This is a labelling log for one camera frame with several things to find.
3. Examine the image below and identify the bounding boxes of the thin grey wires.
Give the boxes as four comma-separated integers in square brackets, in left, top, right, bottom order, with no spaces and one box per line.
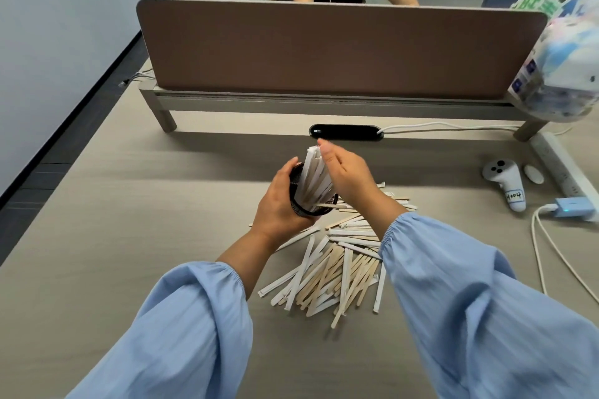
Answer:
[118,69,155,88]

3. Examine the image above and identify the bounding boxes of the clear bag of packets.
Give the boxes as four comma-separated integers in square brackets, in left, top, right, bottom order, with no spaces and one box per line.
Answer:
[507,0,599,123]

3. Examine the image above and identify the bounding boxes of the beige table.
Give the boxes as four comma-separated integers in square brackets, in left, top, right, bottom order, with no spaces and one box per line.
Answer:
[0,59,599,399]

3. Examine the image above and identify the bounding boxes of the brown desk divider panel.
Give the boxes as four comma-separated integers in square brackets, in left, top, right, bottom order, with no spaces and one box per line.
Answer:
[136,0,549,101]

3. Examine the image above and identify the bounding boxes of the pile of sticks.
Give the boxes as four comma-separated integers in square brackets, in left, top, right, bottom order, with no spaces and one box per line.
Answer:
[248,181,418,330]

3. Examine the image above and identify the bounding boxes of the white charging cable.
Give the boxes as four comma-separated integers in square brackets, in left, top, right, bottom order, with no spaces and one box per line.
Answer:
[531,203,599,297]

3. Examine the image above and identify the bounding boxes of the person's right hand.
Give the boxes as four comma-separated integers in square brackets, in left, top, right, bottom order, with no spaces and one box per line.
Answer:
[317,138,409,229]

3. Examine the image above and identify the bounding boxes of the grey divider base rail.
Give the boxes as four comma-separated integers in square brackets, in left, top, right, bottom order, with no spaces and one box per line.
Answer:
[139,85,551,142]

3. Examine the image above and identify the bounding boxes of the white handheld controller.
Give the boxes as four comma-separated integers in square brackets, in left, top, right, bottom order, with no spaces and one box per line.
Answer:
[482,158,527,213]

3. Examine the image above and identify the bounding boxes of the black oval cable grommet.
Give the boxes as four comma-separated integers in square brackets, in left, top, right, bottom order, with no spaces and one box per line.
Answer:
[308,123,384,142]

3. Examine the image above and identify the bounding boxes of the black mesh pen cup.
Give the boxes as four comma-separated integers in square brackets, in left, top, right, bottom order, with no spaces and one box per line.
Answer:
[288,162,340,218]

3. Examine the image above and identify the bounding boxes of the person's left forearm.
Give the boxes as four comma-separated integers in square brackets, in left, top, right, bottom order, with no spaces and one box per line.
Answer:
[65,225,281,399]

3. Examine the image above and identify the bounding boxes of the light blue charger adapter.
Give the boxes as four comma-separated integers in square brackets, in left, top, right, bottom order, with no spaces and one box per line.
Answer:
[554,196,596,218]

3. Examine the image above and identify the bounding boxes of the person's right forearm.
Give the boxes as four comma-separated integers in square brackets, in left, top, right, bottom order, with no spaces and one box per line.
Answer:
[369,202,599,399]

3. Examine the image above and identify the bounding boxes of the person's left hand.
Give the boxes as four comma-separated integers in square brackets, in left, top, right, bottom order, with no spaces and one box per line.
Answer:
[250,156,319,248]

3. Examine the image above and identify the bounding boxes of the small white oval object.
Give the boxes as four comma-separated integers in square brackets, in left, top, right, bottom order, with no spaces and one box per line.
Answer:
[522,163,545,185]

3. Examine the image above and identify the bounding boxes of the white power strip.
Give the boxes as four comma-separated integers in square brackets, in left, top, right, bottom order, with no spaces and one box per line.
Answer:
[530,131,599,222]

